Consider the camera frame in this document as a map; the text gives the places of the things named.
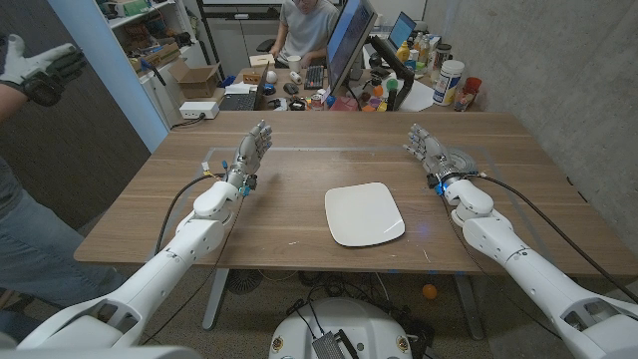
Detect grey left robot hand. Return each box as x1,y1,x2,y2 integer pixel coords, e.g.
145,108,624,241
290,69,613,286
226,119,274,187

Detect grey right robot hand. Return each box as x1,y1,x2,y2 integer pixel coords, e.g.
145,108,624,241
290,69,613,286
403,123,463,186

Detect grey duct tape roll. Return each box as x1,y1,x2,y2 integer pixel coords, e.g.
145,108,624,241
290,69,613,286
446,148,479,176

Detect person's bare forearm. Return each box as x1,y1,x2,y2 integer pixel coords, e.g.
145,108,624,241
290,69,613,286
0,82,30,124

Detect white paper plate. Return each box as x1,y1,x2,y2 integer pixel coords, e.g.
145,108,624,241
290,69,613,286
324,181,407,248

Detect black open laptop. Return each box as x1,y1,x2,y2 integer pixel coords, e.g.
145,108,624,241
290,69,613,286
217,62,270,112

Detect white power box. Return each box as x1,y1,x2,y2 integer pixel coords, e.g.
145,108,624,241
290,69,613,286
178,101,220,121

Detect white labelled canister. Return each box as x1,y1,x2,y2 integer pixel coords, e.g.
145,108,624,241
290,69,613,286
432,59,466,107

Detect red lidded jar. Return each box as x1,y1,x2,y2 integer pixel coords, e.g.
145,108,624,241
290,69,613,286
454,76,483,113

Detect open cardboard box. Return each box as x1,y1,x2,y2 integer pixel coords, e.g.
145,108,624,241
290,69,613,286
167,59,222,100

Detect dark jar black lid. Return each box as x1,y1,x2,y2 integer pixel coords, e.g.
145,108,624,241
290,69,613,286
434,43,453,76

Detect black keyboard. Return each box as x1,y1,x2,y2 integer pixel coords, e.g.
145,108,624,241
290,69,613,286
303,65,326,92

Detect pink box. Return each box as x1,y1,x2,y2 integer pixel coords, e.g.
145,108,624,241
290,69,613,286
329,96,360,112

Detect open laptop blue screen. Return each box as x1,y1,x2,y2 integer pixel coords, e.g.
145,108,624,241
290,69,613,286
387,11,418,51

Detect black round fan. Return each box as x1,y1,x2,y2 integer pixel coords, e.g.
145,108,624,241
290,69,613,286
226,268,264,295

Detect seated person grey shirt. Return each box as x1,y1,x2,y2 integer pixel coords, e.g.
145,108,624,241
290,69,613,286
268,0,341,69

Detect large computer monitor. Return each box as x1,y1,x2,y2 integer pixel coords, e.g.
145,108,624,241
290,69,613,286
326,0,379,97

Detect grey table leg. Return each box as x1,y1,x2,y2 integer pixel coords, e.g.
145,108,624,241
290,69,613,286
201,267,230,331
452,273,485,341

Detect white shelf unit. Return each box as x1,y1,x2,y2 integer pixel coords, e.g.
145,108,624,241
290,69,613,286
94,0,210,129

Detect white robot torso base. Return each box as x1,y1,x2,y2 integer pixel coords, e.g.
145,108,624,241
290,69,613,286
268,297,414,359

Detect standing person blue jeans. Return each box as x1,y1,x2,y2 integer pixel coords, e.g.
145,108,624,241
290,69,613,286
0,154,129,345

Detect white and black glove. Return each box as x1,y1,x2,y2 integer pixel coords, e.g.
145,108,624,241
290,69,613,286
0,33,88,108

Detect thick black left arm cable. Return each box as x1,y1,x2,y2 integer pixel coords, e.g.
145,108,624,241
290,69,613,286
154,173,225,255

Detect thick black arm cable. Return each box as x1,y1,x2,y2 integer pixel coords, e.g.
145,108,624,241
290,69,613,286
466,172,638,304
154,173,225,255

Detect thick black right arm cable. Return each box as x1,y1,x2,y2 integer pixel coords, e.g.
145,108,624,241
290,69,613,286
466,172,638,304

